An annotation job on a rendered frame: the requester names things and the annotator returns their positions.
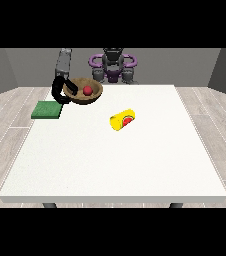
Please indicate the small red ball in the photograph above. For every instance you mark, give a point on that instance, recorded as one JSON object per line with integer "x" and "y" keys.
{"x": 87, "y": 90}

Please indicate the brown wooden bowl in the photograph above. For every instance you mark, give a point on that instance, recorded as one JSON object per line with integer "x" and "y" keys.
{"x": 91, "y": 95}

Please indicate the dark table leg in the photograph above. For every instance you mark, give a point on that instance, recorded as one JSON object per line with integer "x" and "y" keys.
{"x": 49, "y": 205}
{"x": 176, "y": 205}

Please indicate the grey robot trunk purple rings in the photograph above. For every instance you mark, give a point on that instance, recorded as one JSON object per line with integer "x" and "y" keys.
{"x": 112, "y": 68}

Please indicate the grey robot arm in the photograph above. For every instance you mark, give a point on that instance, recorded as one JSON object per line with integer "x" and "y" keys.
{"x": 63, "y": 63}

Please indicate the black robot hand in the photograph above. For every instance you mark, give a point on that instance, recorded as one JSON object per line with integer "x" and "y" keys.
{"x": 59, "y": 90}

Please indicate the green square pad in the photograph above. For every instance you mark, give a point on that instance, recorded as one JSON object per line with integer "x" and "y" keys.
{"x": 46, "y": 110}

